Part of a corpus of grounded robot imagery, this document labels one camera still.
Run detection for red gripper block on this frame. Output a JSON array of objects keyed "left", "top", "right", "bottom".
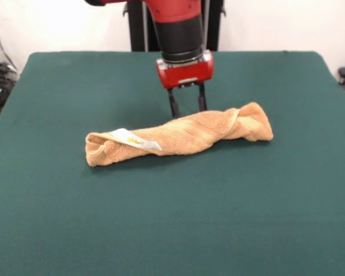
[{"left": 156, "top": 50, "right": 215, "bottom": 118}]

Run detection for tan terry towel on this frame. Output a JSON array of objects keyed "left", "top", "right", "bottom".
[{"left": 85, "top": 101, "right": 274, "bottom": 167}]

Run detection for dark green table cloth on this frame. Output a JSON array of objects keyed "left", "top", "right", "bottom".
[{"left": 0, "top": 50, "right": 345, "bottom": 276}]

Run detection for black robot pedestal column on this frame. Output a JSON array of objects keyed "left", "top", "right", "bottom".
[{"left": 128, "top": 0, "right": 221, "bottom": 52}]

